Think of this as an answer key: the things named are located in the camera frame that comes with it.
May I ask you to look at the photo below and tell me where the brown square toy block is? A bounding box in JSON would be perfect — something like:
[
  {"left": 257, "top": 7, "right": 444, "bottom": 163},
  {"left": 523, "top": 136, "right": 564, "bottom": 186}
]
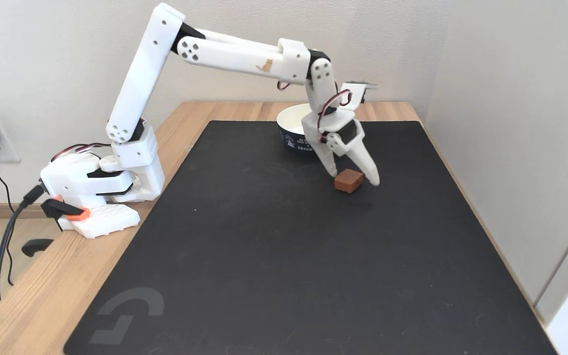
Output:
[{"left": 334, "top": 169, "right": 365, "bottom": 194}]

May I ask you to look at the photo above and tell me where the white and navy paper bowl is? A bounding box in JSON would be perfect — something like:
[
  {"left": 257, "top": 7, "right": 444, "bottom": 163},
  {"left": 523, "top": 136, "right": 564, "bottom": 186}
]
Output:
[{"left": 277, "top": 103, "right": 325, "bottom": 154}]

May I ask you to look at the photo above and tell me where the black desk mat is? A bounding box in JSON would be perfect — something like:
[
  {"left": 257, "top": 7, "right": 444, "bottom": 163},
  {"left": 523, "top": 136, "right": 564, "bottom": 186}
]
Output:
[{"left": 63, "top": 120, "right": 559, "bottom": 355}]

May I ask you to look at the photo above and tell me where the black and orange clamp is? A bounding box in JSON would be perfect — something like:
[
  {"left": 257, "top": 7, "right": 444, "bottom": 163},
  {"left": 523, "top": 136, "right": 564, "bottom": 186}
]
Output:
[{"left": 21, "top": 197, "right": 91, "bottom": 258}]

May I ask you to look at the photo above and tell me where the red black white servo wire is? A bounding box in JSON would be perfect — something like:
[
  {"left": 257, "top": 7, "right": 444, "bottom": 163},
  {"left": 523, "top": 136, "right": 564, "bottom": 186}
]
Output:
[
  {"left": 277, "top": 80, "right": 353, "bottom": 144},
  {"left": 50, "top": 142, "right": 113, "bottom": 163}
]

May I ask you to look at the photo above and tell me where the small camera on white mount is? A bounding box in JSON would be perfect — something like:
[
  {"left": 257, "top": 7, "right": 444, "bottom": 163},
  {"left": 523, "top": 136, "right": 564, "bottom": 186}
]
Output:
[{"left": 340, "top": 81, "right": 379, "bottom": 105}]

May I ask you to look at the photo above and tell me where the thin black cable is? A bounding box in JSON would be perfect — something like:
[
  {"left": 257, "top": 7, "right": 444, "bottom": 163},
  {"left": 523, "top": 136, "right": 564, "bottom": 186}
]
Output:
[{"left": 0, "top": 150, "right": 16, "bottom": 286}]

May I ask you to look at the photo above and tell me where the thick black cable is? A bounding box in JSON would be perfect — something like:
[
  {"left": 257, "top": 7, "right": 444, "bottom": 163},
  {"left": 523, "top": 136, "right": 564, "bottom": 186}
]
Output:
[{"left": 0, "top": 185, "right": 46, "bottom": 304}]

